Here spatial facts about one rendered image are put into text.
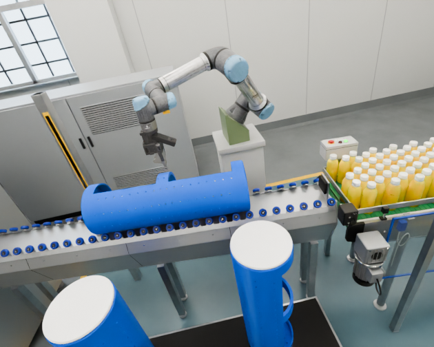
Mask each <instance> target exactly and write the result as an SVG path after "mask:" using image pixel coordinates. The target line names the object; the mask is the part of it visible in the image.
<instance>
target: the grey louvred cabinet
mask: <svg viewBox="0 0 434 347"><path fill-rule="evenodd" d="M173 70H174V66H173V65H169V66H166V67H160V68H156V69H152V70H145V71H142V72H135V73H131V74H126V75H122V76H115V77H112V78H105V79H101V80H97V81H92V82H88V83H82V84H78V85H71V86H67V87H61V88H57V89H54V90H48V91H44V92H46V93H47V94H48V96H49V98H50V100H51V102H52V104H53V106H54V108H55V110H56V112H57V114H58V115H59V118H60V119H61V121H62V123H63V125H64V127H65V129H66V131H67V133H68V134H69V136H70V138H71V140H72V142H73V144H74V146H75V147H76V150H77V151H78V153H79V156H80V157H81V159H82V161H83V163H84V165H85V167H86V169H87V171H88V172H89V174H90V176H91V178H92V180H93V182H94V184H100V183H105V184H106V185H108V186H109V187H110V189H111V190H112V191H115V190H119V189H127V188H132V187H140V186H145V185H152V184H156V178H157V175H158V174H161V173H166V172H172V173H173V174H174V175H175V177H176V180H182V179H186V178H194V177H199V172H198V165H197V162H196V157H195V153H194V148H193V145H192V140H191V136H190V133H189V128H188V125H187V119H186V116H185V111H184V108H183V102H182V99H181V96H180V91H179V88H178V86H177V87H175V88H174V89H172V90H170V91H168V92H172V93H173V94H174V96H175V97H176V102H177V105H176V107H175V108H173V109H170V110H167V111H165V112H161V113H159V114H156V115H154V117H155V119H156V124H157V126H158V127H157V128H158V131H157V132H158V133H160V134H164V135H166V136H170V137H172V138H176V144H175V147H172V146H170V145H166V144H164V143H163V146H164V148H165V154H166V159H167V164H166V167H164V165H163V164H160V163H154V162H153V160H154V157H155V155H156V154H153V155H146V154H145V150H144V149H143V139H142V136H140V134H139V133H140V132H141V130H142V129H141V126H140V123H139V121H138V118H137V115H136V112H135V111H134V106H133V103H132V100H133V99H134V98H136V97H138V96H144V95H145V93H144V91H143V89H142V84H143V82H144V81H146V80H147V79H152V80H153V81H155V80H156V79H158V78H160V77H162V76H164V75H166V74H167V73H169V72H171V71H173ZM168 92H166V93H168ZM34 94H35V93H34ZM31 95H33V94H27V95H23V96H18V97H14V98H7V99H3V100H0V183H1V184H2V185H3V187H4V188H5V189H6V191H7V192H8V193H9V194H10V196H11V197H12V199H13V200H14V201H15V202H16V203H17V205H18V206H19V208H20V209H21V210H22V212H24V214H25V215H26V216H27V218H28V219H29V221H31V222H34V223H35V224H43V223H44V222H54V221H56V220H64V219H67V218H73V217H76V216H80V215H82V214H81V198H82V195H83V192H84V190H83V188H82V186H81V185H80V183H79V181H78V180H77V178H76V176H75V175H74V172H73V171H72V169H71V167H70V166H69V164H68V162H67V160H66V159H65V156H64V155H63V153H62V151H61V150H60V148H59V146H58V144H57V143H56V141H55V139H54V137H53V135H52V134H51V132H50V130H49V128H48V126H47V125H46V123H45V121H44V119H43V118H42V116H41V114H40V112H39V111H38V109H37V107H36V105H35V104H34V102H33V100H32V98H31ZM145 96H146V95H145Z"/></svg>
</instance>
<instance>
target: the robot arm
mask: <svg viewBox="0 0 434 347"><path fill-rule="evenodd" d="M210 70H218V71H219V72H220V73H222V74H223V75H224V76H225V77H226V79H227V80H228V81H229V82H230V83H231V84H232V85H236V87H237V88H238V89H239V90H240V91H241V94H240V95H239V97H238V98H237V99H236V101H235V103H234V104H233V105H232V106H230V107H229V108H228V109H227V110H226V111H225V112H226V113H227V114H228V115H229V116H230V117H232V118H233V119H234V120H236V121H237V122H239V123H240V124H242V125H243V124H244V123H245V121H246V118H247V115H248V113H249V111H251V112H253V113H254V114H255V115H256V116H257V117H258V118H260V119H261V120H265V119H267V118H269V117H270V116H271V115H272V113H273V111H274V104H273V103H271V102H270V101H269V100H268V99H267V97H266V96H265V95H264V94H262V93H261V92H259V90H258V88H257V87H256V85H255V84H254V82H253V81H252V79H251V78H250V76H249V65H248V63H247V61H246V60H245V59H244V58H243V57H241V56H239V55H237V54H236V53H235V52H233V51H231V50H230V49H229V48H226V47H223V46H220V47H215V48H211V49H209V50H206V51H204V52H202V53H200V56H199V57H198V58H196V59H194V60H192V61H190V62H188V63H186V64H184V65H182V66H180V67H178V68H177V69H175V70H173V71H171V72H169V73H167V74H166V75H164V76H162V77H160V78H158V79H156V80H155V81H153V80H152V79H147V80H146V81H144V82H143V84H142V89H143V91H144V93H145V95H146V96H145V95H144V96H138V97H136V98H134V99H133V100H132V103H133V106H134V111H135V112H136V115H137V118H138V121H139V123H140V126H141V129H142V130H141V132H140V133H139V134H140V136H142V139H143V149H144V150H145V154H146V155H153V154H156V155H155V157H154V160H153V162H154V163H160V164H163V165H164V167H166V164H167V159H166V154H165V148H164V146H163V143H164V144H166V145H170V146H172V147H175V144H176V138H172V137H170V136H166V135H164V134H160V133H158V132H157V131H158V128H157V127H158V126H157V124H156V119H155V117H154V115H156V114H159V113H161V112H165V111H167V110H170V109H173V108H175V107H176V105H177V102H176V97H175V96H174V94H173V93H172V92H168V91H170V90H172V89H174V88H175V87H177V86H179V85H181V84H182V83H184V82H186V81H188V80H189V79H191V78H194V77H195V76H197V75H199V74H201V73H203V72H204V71H208V72H209V71H210ZM166 92H168V93H166Z"/></svg>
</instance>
